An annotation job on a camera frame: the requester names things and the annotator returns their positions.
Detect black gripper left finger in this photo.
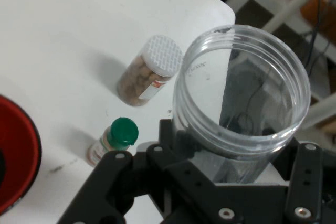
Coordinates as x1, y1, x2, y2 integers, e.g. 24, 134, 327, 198
56, 119, 246, 224

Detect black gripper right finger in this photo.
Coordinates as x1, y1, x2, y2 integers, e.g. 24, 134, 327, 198
272, 136, 336, 224

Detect clear jar with black grains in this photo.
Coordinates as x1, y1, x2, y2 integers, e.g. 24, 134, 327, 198
173, 24, 312, 184

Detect green-capped spice bottle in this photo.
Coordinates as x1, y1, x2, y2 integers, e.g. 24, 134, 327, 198
87, 117, 139, 168

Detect red bowl with black grains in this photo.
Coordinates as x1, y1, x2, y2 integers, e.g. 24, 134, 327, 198
0, 94, 43, 214

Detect white-capped jar brown contents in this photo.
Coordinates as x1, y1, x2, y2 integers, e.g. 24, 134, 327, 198
116, 35, 184, 106

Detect brown cardboard box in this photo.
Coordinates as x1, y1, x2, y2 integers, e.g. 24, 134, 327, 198
300, 0, 336, 37

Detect white metal tube leg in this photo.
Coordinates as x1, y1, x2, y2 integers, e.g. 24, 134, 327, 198
261, 0, 329, 34

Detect white metal frame bar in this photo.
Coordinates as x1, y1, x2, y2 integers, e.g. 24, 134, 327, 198
301, 94, 336, 133

